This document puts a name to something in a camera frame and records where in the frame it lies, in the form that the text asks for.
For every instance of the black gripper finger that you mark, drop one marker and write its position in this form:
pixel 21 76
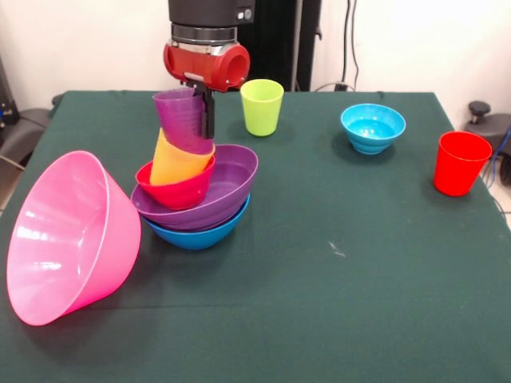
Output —
pixel 207 115

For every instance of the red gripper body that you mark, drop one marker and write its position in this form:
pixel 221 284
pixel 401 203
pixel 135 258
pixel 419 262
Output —
pixel 199 65

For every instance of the purple cup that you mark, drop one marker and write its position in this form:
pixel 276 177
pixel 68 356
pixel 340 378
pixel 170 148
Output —
pixel 179 119

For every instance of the yellow cup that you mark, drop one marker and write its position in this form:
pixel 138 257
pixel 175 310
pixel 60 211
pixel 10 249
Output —
pixel 171 165

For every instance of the large purple bowl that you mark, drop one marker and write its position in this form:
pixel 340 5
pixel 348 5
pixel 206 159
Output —
pixel 235 183

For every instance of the small crimson bowl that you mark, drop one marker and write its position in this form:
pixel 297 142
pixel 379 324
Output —
pixel 179 195

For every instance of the large blue bowl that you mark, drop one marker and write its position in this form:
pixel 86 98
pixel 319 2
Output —
pixel 197 239

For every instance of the small light blue bowl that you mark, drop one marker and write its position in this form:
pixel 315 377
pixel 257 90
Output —
pixel 373 131

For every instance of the large pink bowl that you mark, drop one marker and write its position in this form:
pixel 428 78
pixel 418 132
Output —
pixel 76 239

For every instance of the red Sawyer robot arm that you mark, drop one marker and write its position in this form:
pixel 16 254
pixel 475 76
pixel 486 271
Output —
pixel 203 16

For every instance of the green cup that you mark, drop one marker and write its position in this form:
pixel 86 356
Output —
pixel 261 115

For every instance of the black power plug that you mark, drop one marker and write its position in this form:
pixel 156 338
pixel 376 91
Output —
pixel 340 86

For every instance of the dark green table cloth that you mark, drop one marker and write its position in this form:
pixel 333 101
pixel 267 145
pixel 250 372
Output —
pixel 255 299

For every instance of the black equipment box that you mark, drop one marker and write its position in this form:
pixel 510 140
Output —
pixel 6 103

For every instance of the red cup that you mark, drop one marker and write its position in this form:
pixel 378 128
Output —
pixel 459 171

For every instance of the black knob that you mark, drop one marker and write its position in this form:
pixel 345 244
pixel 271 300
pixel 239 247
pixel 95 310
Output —
pixel 479 107

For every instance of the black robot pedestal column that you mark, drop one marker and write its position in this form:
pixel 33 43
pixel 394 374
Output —
pixel 279 44

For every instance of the black pedestal leg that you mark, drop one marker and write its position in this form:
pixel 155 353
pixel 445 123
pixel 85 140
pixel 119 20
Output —
pixel 499 123
pixel 24 127

